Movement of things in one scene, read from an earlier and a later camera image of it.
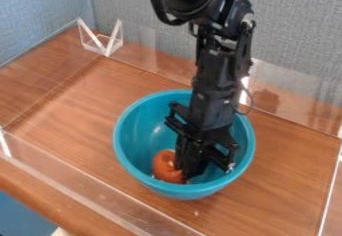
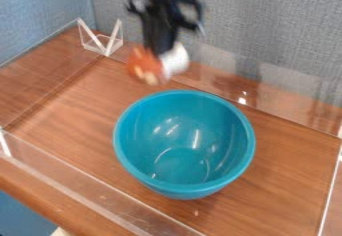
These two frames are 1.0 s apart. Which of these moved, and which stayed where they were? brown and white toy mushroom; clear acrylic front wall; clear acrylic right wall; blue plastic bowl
Moved: brown and white toy mushroom
Stayed: clear acrylic front wall; clear acrylic right wall; blue plastic bowl
